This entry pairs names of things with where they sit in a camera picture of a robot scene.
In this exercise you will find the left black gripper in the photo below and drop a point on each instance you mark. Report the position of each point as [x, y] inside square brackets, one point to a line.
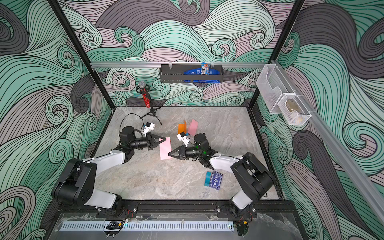
[151, 138]

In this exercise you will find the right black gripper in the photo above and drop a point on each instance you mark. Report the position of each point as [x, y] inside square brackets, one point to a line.
[184, 154]

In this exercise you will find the pink paper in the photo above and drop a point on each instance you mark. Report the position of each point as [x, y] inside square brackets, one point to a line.
[165, 148]
[193, 128]

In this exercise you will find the orange square paper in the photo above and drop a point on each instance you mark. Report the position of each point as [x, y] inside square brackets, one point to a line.
[182, 128]

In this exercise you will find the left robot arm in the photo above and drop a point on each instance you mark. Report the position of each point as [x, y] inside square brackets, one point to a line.
[76, 183]

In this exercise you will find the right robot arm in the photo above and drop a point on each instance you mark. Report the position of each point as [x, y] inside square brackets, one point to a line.
[253, 177]

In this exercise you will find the blue card box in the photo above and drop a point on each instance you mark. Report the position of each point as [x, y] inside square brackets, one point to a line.
[215, 180]

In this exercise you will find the microphone on tripod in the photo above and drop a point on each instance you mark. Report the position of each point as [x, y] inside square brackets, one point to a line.
[144, 89]

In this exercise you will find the blue snack packet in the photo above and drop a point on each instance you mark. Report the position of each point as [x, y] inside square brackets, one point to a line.
[205, 69]

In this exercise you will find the large clear plastic bin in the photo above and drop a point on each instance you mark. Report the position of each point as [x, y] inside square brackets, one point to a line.
[272, 85]

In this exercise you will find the small clear plastic bin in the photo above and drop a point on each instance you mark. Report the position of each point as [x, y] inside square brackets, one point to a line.
[293, 110]

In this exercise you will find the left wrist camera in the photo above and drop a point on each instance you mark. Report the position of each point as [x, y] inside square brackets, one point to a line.
[148, 127]

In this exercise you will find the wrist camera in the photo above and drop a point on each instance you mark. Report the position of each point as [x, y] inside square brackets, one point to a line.
[184, 138]
[148, 127]

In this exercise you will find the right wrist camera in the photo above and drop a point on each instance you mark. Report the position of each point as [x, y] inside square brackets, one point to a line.
[184, 138]

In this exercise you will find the black wall shelf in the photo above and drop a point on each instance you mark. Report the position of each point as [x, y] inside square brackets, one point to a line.
[175, 74]

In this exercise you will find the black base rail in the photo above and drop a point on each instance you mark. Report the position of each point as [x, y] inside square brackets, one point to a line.
[220, 208]

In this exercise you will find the aluminium rail back wall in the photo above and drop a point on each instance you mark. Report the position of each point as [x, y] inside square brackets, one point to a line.
[136, 64]

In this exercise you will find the aluminium rail wall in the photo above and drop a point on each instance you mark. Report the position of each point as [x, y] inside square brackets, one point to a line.
[136, 64]
[362, 182]

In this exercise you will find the white slotted cable duct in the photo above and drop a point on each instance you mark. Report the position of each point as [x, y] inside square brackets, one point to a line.
[157, 226]

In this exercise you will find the aluminium rail right wall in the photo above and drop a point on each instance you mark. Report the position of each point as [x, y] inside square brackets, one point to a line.
[362, 182]

